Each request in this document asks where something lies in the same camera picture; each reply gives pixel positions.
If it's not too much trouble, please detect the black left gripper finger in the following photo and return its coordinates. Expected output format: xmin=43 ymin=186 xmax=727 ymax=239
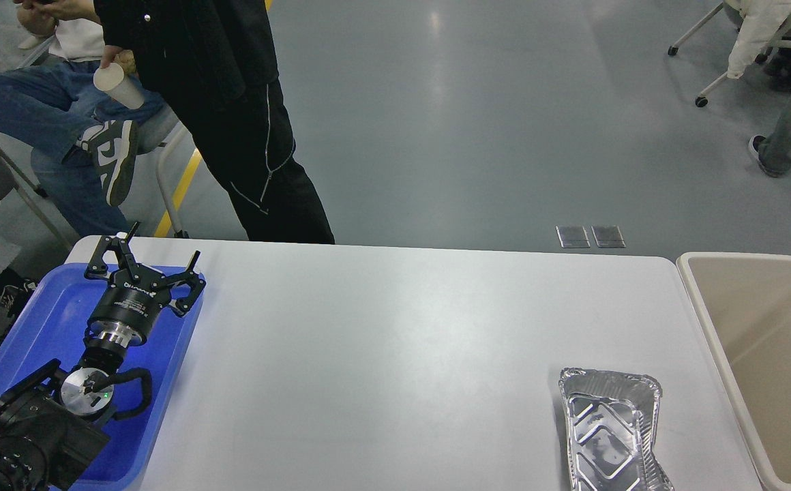
xmin=83 ymin=222 xmax=140 ymax=282
xmin=158 ymin=251 xmax=206 ymax=318

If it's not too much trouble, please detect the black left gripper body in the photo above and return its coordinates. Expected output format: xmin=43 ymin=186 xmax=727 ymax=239
xmin=86 ymin=267 xmax=186 ymax=347

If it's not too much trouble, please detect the white paper cup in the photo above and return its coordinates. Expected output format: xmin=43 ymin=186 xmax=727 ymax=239
xmin=93 ymin=62 xmax=145 ymax=110

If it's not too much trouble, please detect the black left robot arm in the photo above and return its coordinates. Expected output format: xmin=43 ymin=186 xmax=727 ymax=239
xmin=0 ymin=237 xmax=207 ymax=490

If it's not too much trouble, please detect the standing person's hand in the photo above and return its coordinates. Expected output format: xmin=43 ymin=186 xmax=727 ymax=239
xmin=100 ymin=44 xmax=125 ymax=69

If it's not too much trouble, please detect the blue plastic tray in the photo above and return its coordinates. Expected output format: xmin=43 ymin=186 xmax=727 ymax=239
xmin=0 ymin=263 xmax=203 ymax=490

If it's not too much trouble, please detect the seated person in jeans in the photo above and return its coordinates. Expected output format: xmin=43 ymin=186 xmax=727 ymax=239
xmin=0 ymin=1 xmax=165 ymax=237

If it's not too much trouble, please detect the grey rolling chair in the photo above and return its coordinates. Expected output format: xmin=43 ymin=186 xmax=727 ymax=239
xmin=0 ymin=108 xmax=201 ymax=250

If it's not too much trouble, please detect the standing person in black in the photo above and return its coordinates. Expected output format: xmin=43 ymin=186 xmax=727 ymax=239
xmin=93 ymin=1 xmax=334 ymax=243

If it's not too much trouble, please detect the left floor socket plate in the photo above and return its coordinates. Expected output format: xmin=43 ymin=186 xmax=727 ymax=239
xmin=556 ymin=226 xmax=591 ymax=249

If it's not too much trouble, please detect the floor socket plate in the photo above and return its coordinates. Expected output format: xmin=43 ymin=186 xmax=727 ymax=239
xmin=556 ymin=226 xmax=591 ymax=249
xmin=591 ymin=226 xmax=626 ymax=248

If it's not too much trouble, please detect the right floor socket plate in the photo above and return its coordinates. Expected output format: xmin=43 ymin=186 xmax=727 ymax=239
xmin=591 ymin=226 xmax=626 ymax=248

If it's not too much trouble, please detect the crumpled aluminium foil tray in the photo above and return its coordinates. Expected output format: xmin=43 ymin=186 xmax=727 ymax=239
xmin=558 ymin=368 xmax=674 ymax=490

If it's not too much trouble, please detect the beige plastic bin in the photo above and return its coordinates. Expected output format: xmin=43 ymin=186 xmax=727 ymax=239
xmin=676 ymin=252 xmax=791 ymax=490

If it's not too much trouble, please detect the far right rolling chair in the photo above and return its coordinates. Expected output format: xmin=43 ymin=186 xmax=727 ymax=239
xmin=668 ymin=1 xmax=791 ymax=108

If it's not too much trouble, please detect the person in white jacket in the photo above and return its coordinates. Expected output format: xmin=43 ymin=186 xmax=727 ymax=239
xmin=726 ymin=0 xmax=791 ymax=178

